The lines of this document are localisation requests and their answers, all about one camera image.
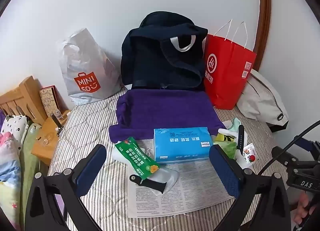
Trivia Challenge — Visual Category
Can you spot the green tissue pack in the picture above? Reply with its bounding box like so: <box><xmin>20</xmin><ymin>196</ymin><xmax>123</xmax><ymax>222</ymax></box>
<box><xmin>215</xmin><ymin>140</ymin><xmax>237</xmax><ymax>159</ymax></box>

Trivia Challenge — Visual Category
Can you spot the small patterned box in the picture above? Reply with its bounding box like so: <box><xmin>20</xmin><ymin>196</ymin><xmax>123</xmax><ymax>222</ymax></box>
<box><xmin>51</xmin><ymin>112</ymin><xmax>64</xmax><ymax>124</ymax></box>

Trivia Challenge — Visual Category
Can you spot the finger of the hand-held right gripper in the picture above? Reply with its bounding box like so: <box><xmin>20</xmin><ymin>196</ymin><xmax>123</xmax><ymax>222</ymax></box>
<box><xmin>296</xmin><ymin>138</ymin><xmax>320</xmax><ymax>157</ymax></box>
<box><xmin>271</xmin><ymin>146</ymin><xmax>320</xmax><ymax>169</ymax></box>

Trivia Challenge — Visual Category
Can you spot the clear glass cup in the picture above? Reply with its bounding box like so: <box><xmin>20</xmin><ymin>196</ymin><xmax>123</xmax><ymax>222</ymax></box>
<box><xmin>37</xmin><ymin>134</ymin><xmax>54</xmax><ymax>148</ymax></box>

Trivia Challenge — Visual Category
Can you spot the navy tote bag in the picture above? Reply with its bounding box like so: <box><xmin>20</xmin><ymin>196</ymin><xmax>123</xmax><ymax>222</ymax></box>
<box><xmin>120</xmin><ymin>11</ymin><xmax>208</xmax><ymax>90</ymax></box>

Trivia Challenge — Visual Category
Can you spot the person's right hand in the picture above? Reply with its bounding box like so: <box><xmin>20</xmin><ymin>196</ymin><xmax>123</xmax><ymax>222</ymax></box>
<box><xmin>292</xmin><ymin>192</ymin><xmax>316</xmax><ymax>225</ymax></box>

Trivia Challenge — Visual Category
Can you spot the purple towel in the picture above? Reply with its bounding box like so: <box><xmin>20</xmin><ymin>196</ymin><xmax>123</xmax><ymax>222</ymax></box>
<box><xmin>109</xmin><ymin>89</ymin><xmax>227</xmax><ymax>144</ymax></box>

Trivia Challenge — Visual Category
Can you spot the green blanket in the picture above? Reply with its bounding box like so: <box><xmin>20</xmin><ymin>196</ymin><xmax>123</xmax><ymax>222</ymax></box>
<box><xmin>19</xmin><ymin>121</ymin><xmax>42</xmax><ymax>221</ymax></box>

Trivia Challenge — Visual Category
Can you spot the beige canvas bag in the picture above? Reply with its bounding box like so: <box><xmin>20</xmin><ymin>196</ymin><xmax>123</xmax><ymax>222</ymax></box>
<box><xmin>236</xmin><ymin>69</ymin><xmax>289</xmax><ymax>128</ymax></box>

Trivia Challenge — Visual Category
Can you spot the green printed packet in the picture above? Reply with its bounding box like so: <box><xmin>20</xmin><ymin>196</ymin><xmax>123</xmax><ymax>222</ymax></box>
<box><xmin>114</xmin><ymin>137</ymin><xmax>160</xmax><ymax>180</ymax></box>

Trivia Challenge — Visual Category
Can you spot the white fruit print packet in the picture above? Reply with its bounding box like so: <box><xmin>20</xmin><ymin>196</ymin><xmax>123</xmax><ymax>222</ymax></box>
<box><xmin>235</xmin><ymin>144</ymin><xmax>258</xmax><ymax>173</ymax></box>

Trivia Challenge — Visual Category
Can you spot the black watch strap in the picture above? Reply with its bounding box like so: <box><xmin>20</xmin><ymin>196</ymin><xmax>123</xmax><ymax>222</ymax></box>
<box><xmin>237</xmin><ymin>125</ymin><xmax>245</xmax><ymax>155</ymax></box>
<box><xmin>129</xmin><ymin>174</ymin><xmax>167</xmax><ymax>194</ymax></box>

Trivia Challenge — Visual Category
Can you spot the mint green cloth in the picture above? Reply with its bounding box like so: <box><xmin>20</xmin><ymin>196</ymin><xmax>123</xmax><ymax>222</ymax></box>
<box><xmin>226</xmin><ymin>117</ymin><xmax>242</xmax><ymax>132</ymax></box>

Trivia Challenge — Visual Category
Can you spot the printed paper sheet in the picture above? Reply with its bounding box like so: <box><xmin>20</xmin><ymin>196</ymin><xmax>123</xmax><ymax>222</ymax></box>
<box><xmin>127</xmin><ymin>137</ymin><xmax>233</xmax><ymax>218</ymax></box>

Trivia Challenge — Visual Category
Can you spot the blue tissue pack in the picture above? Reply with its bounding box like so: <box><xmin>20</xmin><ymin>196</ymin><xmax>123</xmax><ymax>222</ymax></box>
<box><xmin>153</xmin><ymin>127</ymin><xmax>213</xmax><ymax>163</ymax></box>

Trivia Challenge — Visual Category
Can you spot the colourful printed blanket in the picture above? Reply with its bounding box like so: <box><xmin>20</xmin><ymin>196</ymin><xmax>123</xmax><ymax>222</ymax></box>
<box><xmin>0</xmin><ymin>131</ymin><xmax>25</xmax><ymax>221</ymax></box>

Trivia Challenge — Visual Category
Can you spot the black cable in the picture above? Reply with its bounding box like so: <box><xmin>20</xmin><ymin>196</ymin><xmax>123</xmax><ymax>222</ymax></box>
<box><xmin>257</xmin><ymin>121</ymin><xmax>320</xmax><ymax>175</ymax></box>

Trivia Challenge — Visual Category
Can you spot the patterned book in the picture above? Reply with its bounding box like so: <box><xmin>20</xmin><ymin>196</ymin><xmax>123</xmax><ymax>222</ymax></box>
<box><xmin>39</xmin><ymin>85</ymin><xmax>60</xmax><ymax>118</ymax></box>

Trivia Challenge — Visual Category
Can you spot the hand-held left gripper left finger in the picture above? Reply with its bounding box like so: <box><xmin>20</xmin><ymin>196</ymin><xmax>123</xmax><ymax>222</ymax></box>
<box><xmin>25</xmin><ymin>144</ymin><xmax>107</xmax><ymax>231</ymax></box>

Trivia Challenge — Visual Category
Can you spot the white plastic shopping bag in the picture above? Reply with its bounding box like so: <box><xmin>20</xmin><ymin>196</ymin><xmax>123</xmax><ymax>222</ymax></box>
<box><xmin>57</xmin><ymin>28</ymin><xmax>122</xmax><ymax>106</ymax></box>

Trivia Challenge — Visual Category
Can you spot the brown wooden frame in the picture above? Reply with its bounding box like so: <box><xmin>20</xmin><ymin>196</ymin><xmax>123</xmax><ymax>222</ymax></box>
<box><xmin>257</xmin><ymin>0</ymin><xmax>272</xmax><ymax>72</ymax></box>

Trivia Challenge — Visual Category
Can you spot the white plastic pouch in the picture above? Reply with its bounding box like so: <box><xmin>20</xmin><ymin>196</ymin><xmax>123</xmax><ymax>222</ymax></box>
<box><xmin>111</xmin><ymin>144</ymin><xmax>180</xmax><ymax>195</ymax></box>

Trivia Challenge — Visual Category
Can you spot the wooden bedside table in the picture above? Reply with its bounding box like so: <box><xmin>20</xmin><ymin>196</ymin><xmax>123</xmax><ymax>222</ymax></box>
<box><xmin>31</xmin><ymin>110</ymin><xmax>72</xmax><ymax>167</ymax></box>

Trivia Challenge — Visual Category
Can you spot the floral white pillow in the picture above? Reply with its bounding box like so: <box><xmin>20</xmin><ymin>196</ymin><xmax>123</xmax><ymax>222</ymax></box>
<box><xmin>0</xmin><ymin>115</ymin><xmax>29</xmax><ymax>144</ymax></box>

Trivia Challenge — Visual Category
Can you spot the red paper bag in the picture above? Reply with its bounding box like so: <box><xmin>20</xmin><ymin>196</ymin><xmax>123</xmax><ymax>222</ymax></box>
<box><xmin>204</xmin><ymin>20</ymin><xmax>257</xmax><ymax>110</ymax></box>

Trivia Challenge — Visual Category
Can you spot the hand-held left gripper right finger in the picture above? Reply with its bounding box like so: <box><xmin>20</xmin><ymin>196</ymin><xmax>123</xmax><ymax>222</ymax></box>
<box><xmin>209</xmin><ymin>144</ymin><xmax>292</xmax><ymax>231</ymax></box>

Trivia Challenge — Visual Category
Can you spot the wooden headboard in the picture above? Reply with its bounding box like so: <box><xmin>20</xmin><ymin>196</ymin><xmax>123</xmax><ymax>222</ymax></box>
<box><xmin>0</xmin><ymin>76</ymin><xmax>48</xmax><ymax>124</ymax></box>

